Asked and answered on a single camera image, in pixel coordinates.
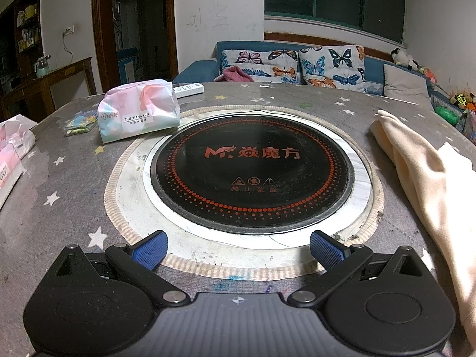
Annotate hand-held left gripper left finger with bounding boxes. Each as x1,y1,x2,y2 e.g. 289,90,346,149
52,230,191,306

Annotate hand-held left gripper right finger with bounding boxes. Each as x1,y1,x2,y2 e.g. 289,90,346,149
287,230,429,306

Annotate cream garment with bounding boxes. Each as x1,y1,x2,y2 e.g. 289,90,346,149
370,109,476,357

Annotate grey star tablecloth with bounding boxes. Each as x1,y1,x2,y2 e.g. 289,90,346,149
0,82,476,357

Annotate round black table heater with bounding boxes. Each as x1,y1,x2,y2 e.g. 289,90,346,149
142,113,373,244

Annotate pastel tissue pack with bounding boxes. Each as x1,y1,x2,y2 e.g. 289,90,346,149
97,79,181,144

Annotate small clear packet colourful bits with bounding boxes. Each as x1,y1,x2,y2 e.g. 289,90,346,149
64,112,99,137

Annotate pink white tissue pack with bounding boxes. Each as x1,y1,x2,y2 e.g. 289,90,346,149
0,115,37,209

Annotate green toy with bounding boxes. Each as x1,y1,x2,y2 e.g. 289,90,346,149
436,107,460,126

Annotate butterfly print cushion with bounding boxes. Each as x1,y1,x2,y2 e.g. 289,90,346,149
220,49,300,84
298,46,367,93

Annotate grey pillow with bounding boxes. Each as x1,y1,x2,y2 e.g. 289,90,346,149
383,64,435,111

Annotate blue sofa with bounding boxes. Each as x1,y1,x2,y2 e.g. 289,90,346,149
173,41,476,149

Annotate wooden cabinet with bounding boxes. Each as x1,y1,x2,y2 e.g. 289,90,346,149
0,57,92,123

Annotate pink cloth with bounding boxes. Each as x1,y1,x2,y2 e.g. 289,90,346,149
214,65,255,82

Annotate pile of colourful toys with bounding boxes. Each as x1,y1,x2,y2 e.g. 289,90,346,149
449,90,476,113

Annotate black white plush toy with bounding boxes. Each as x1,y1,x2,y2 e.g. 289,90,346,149
391,48,422,71

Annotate pale green kettle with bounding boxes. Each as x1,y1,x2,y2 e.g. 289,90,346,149
35,55,53,78

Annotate dark wooden shelf unit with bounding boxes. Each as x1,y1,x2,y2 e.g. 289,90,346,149
0,0,43,93

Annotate white power cable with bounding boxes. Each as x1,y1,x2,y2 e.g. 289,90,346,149
62,33,74,62

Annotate dark wooden door frame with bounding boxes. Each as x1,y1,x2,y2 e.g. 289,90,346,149
91,0,179,82

